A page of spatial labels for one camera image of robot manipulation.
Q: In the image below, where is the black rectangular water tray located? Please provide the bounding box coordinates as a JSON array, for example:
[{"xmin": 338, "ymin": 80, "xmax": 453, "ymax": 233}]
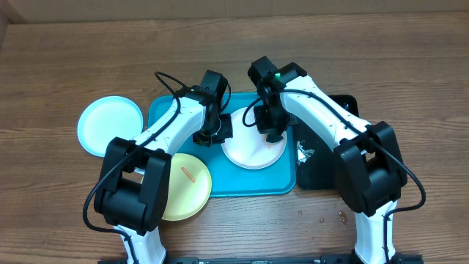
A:
[{"xmin": 295, "ymin": 94, "xmax": 360, "ymax": 191}]

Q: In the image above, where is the green dish sponge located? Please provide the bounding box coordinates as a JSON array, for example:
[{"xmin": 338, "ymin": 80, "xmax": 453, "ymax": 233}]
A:
[{"xmin": 265, "ymin": 133, "xmax": 284, "ymax": 144}]

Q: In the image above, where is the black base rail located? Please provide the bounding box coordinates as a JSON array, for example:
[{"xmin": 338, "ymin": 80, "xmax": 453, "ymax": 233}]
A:
[{"xmin": 97, "ymin": 252, "xmax": 424, "ymax": 264}]

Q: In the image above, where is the white round plate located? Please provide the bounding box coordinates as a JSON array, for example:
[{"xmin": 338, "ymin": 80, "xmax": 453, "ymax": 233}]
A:
[{"xmin": 221, "ymin": 107, "xmax": 287, "ymax": 169}]

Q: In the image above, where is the yellow round plate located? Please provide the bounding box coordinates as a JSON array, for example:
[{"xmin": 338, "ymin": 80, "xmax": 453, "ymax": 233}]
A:
[{"xmin": 162, "ymin": 153, "xmax": 212, "ymax": 221}]

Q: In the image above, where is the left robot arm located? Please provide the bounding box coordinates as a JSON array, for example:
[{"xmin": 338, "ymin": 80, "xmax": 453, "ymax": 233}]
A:
[{"xmin": 85, "ymin": 86, "xmax": 232, "ymax": 263}]

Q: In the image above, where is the light blue round plate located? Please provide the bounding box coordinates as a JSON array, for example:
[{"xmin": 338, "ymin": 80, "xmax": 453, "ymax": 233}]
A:
[{"xmin": 77, "ymin": 95, "xmax": 144, "ymax": 157}]

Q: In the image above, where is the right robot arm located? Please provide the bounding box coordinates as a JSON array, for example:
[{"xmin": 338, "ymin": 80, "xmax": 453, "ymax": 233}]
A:
[{"xmin": 248, "ymin": 56, "xmax": 407, "ymax": 263}]

